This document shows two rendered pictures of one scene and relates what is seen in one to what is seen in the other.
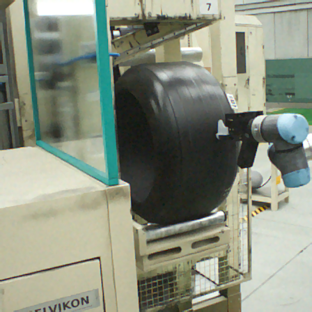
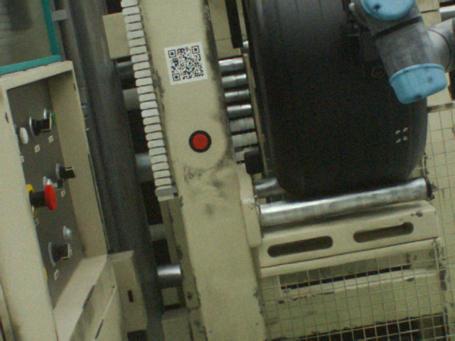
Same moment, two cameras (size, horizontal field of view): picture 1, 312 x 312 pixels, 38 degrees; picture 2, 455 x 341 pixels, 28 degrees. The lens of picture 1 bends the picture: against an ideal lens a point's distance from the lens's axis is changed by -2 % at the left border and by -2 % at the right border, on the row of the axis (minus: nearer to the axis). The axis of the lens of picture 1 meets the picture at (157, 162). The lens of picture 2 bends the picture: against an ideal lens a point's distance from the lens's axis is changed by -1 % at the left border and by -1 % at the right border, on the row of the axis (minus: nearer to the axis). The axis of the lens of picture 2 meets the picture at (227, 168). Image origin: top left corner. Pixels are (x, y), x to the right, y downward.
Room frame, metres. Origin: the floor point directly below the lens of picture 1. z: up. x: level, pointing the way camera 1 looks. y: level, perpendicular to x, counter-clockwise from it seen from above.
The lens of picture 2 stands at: (-0.11, -0.71, 1.29)
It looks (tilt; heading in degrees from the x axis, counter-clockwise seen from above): 9 degrees down; 28
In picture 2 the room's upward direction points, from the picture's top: 10 degrees counter-clockwise
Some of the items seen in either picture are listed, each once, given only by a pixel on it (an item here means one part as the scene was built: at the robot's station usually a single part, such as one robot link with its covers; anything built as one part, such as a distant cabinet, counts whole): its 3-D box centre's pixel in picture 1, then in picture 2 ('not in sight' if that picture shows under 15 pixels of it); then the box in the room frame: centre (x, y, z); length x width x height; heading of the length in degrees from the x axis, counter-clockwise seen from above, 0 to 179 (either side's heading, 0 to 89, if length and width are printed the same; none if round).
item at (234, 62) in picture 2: not in sight; (218, 118); (1.91, 0.36, 1.05); 0.20 x 0.15 x 0.30; 117
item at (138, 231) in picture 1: (120, 225); (249, 203); (1.59, 0.15, 0.90); 0.40 x 0.03 x 0.10; 27
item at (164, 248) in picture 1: (182, 243); (345, 233); (1.54, -0.07, 0.84); 0.36 x 0.09 x 0.06; 117
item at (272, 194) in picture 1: (256, 164); not in sight; (4.54, -1.00, 0.40); 0.60 x 0.35 x 0.80; 49
